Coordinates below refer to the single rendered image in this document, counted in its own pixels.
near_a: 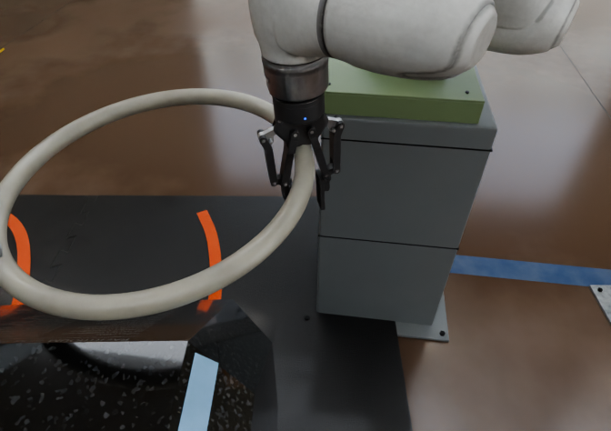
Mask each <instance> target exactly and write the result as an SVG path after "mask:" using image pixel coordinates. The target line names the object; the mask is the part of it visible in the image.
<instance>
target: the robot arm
mask: <svg viewBox="0 0 611 431"><path fill-rule="evenodd" d="M579 4H580V2H579V0H248V5H249V12H250V17H251V22H252V26H253V30H254V34H255V37H256V39H257V41H258V44H259V46H260V49H261V54H262V56H261V58H262V63H263V67H264V74H265V79H266V85H267V88H268V91H269V94H270V95H271V96H272V98H273V106H274V113H275V120H274V122H273V124H272V127H270V128H268V129H266V130H264V129H259V130H258V131H257V135H258V139H259V142H260V144H261V146H262V147H263V148H264V151H265V161H266V167H267V173H268V177H269V180H270V184H271V186H277V185H280V186H281V191H282V195H283V198H284V199H285V200H286V198H287V196H288V194H289V192H290V189H291V187H292V184H293V182H292V179H291V176H290V175H291V171H292V165H293V160H294V154H295V151H296V148H297V147H298V146H301V145H311V146H312V148H313V150H314V153H315V156H316V161H317V163H318V166H319V168H320V170H319V169H317V170H316V198H317V202H318V204H319V206H320V209H321V210H325V209H326V207H325V191H329V188H330V185H329V181H330V180H331V175H332V174H333V173H335V174H338V173H339V172H340V165H341V134H342V133H343V130H344V128H345V124H344V122H343V120H342V119H341V117H340V115H335V116H334V117H329V116H326V113H325V90H326V89H327V88H328V85H329V70H328V58H329V57H330V58H334V59H337V60H340V61H344V62H346V63H348V64H350V65H352V66H354V67H357V68H360V69H364V70H366V71H370V72H373V73H377V74H380V75H389V76H394V77H400V78H406V79H415V80H444V79H448V78H453V77H456V76H458V75H461V74H462V73H464V72H465V71H468V70H470V69H471V68H473V67H474V66H475V65H476V64H477V63H478V62H479V61H480V59H481V58H482V56H483V55H484V53H485V52H486V51H491V52H496V53H500V54H508V55H533V54H540V53H544V52H547V51H549V50H550V49H552V48H555V47H557V46H559V45H560V44H561V42H562V40H563V38H564V36H565V34H566V31H567V29H568V27H569V26H570V24H571V22H572V20H573V18H574V16H575V14H576V11H577V9H578V7H579ZM326 126H327V127H328V129H329V155H330V164H328V165H327V164H326V161H325V158H324V155H323V152H322V149H321V145H320V143H319V140H318V137H319V136H320V135H321V134H322V132H323V131H324V129H325V128H326ZM275 135H278V136H279V137H280V138H281V139H282V140H283V141H284V149H283V155H282V161H281V167H280V173H278V174H277V173H276V170H275V159H274V152H273V148H272V146H271V145H272V144H273V142H274V136H275Z"/></svg>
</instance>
